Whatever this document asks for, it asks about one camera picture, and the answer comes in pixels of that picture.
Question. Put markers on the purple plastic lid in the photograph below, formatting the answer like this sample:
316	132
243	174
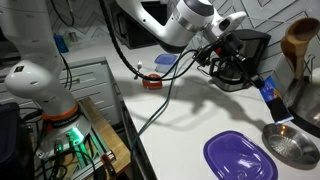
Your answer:
233	156

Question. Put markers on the stainless steel container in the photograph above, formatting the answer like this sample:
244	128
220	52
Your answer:
306	100

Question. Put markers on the grey drawer cabinet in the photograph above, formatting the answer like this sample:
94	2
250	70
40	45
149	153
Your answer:
93	86

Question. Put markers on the orange round plastic container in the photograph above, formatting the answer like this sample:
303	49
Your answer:
152	83

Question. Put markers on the black coffee maker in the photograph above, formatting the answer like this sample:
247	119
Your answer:
256	46

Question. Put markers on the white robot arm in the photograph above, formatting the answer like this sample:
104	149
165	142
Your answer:
33	76

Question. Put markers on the orange bar clamp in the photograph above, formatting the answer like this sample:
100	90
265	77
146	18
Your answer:
107	163

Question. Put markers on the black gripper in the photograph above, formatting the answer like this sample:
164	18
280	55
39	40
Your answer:
238	50

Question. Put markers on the dark storage bin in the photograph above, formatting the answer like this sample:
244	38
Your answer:
8	140

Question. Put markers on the wooden base board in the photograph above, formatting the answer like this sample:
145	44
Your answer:
110	140

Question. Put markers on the blue bottle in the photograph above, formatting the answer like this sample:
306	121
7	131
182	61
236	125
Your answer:
61	45

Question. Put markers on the blue snack packet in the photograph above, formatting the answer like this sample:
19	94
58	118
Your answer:
278	106

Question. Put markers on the clear container with blue lid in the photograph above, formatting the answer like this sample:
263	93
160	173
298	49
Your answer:
165	60

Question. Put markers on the clear glass jar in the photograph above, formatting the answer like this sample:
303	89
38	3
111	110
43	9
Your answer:
73	36

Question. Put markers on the aluminium profile rail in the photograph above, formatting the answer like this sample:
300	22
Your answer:
87	166

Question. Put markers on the wooden ladle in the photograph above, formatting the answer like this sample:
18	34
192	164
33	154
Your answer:
300	36

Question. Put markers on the black microwave oven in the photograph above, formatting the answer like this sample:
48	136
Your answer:
133	33

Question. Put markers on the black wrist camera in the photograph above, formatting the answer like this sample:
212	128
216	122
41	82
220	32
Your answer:
208	55

